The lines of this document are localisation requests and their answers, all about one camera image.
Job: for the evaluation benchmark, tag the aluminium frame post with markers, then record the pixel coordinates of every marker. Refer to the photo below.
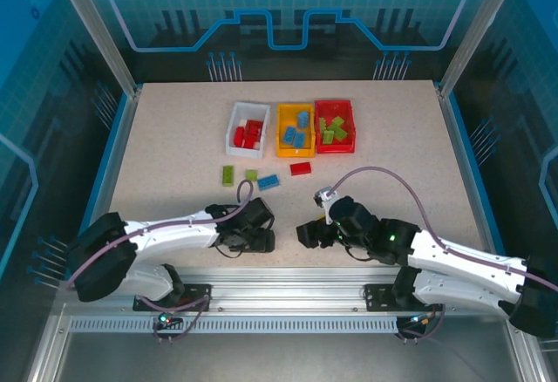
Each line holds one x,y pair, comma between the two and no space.
98,29
477,29

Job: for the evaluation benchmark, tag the blue table edge strip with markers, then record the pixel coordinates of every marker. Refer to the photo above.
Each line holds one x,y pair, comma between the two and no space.
469,155

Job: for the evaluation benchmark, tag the yellow plastic bin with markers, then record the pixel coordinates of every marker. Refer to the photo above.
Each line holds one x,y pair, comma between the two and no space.
285,153

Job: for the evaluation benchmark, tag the power connector with LED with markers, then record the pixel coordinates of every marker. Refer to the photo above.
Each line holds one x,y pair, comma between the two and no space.
417,321
165,320

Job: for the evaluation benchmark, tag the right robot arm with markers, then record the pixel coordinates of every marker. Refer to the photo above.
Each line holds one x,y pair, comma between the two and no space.
457,255

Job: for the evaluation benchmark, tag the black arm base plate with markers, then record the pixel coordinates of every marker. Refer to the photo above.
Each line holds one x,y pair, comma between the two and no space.
198,299
377,297

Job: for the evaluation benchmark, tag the aluminium mounting rail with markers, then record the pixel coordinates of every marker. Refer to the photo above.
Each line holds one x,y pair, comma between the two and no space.
287,290

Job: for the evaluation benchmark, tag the white plastic bin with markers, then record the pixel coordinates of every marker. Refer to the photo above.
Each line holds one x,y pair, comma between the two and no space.
244,152

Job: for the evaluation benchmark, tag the green small lego brick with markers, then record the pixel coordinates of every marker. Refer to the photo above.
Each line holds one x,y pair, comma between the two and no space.
324,125
251,175

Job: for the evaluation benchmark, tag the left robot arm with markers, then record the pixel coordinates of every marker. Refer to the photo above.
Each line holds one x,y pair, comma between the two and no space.
174,238

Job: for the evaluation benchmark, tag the green long lego brick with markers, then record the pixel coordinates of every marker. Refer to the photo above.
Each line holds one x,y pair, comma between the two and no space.
342,134
227,176
329,137
337,122

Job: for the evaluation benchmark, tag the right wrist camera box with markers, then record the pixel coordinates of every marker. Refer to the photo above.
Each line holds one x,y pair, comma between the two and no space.
323,194

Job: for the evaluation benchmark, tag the red plastic bin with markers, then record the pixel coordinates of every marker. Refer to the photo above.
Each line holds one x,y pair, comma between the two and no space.
335,148

